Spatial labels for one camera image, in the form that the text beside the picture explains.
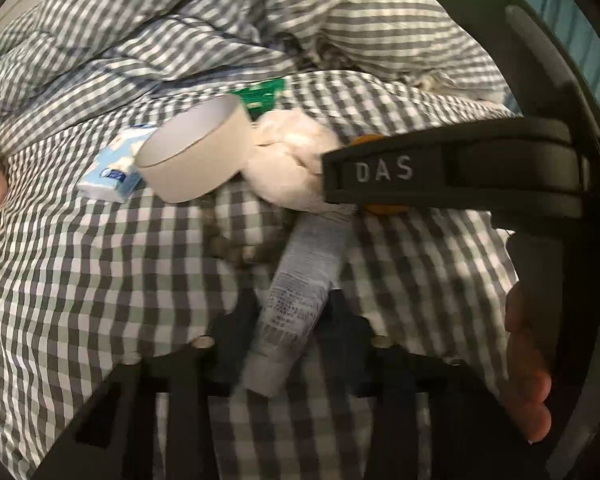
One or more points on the gingham checked duvet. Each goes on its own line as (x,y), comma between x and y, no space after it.
(71,71)

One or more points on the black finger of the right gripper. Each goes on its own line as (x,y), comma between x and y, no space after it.
(526,165)

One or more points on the white tissue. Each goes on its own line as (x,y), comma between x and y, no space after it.
(285,166)

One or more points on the gingham checked bed sheet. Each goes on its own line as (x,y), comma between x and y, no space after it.
(84,285)

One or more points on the white tape roll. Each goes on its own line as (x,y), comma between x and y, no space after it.
(197,151)

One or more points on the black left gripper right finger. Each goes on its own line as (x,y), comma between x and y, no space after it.
(433,418)

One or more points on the grey cosmetic tube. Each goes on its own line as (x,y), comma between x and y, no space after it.
(310,265)

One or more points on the light blue tissue packet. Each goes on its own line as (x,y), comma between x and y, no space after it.
(112,176)

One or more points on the green toy piece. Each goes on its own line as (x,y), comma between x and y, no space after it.
(261,98)

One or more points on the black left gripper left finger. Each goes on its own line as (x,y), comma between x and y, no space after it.
(113,435)

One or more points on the person's hand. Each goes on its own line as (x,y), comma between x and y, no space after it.
(528,380)

